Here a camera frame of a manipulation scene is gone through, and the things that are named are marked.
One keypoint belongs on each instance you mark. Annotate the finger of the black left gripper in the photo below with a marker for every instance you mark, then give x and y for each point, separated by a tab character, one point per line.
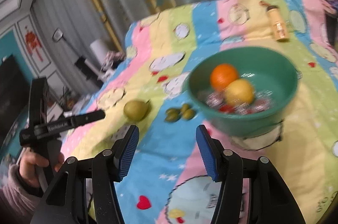
83	119

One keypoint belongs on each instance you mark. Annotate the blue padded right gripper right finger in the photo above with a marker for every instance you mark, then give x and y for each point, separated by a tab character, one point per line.
211	154

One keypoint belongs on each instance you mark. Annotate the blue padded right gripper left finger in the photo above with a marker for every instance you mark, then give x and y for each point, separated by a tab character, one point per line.
123	152

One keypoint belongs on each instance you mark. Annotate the red cherry tomato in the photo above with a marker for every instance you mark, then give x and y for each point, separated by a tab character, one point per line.
227	109

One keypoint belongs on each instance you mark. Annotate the yellow grapefruit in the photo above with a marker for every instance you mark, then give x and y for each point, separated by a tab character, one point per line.
239	92

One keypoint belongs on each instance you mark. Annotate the plastic red fruits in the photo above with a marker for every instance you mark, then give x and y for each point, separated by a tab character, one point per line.
262	102

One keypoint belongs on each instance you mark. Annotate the orange fruit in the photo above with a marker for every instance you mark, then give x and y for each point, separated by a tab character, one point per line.
222	75

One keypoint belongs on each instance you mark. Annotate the small green olive fruit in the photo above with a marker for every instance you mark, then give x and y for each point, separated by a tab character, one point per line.
184	108
188	114
172	115

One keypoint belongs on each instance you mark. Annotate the pink fuzzy sleeve forearm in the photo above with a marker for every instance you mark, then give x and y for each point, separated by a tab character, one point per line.
18	199

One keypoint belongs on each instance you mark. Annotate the person's left hand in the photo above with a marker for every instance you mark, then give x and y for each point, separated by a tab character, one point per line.
29	161

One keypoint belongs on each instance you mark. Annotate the potted green plant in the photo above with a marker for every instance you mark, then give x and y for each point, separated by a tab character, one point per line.
67	100

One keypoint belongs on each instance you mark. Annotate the white tv cabinet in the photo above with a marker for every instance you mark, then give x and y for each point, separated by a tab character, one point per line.
55	112

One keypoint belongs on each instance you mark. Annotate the green pear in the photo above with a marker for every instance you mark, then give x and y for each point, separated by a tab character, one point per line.
136	110

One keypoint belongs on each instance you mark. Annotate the black television screen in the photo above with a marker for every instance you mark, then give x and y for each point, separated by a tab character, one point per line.
14	94

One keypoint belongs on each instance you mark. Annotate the black floor lamp stand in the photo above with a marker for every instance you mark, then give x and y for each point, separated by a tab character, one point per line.
82	63

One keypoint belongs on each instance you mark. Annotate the colourful striped cartoon bedsheet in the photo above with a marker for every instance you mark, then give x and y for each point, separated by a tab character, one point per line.
167	181

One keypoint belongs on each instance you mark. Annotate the crumpled patterned cloth on chair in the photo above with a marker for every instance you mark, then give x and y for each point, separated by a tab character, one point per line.
112	60

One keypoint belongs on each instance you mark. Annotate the white cylindrical lamp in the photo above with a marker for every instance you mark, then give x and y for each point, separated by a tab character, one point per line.
99	49

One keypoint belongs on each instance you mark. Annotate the green plastic basin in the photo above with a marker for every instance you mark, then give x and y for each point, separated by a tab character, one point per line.
266	69

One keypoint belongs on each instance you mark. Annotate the yellow cartoon thermos bottle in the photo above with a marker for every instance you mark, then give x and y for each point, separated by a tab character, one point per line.
277	23

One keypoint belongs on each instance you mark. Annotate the red paper wall decoration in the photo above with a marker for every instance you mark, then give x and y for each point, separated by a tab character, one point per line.
32	43

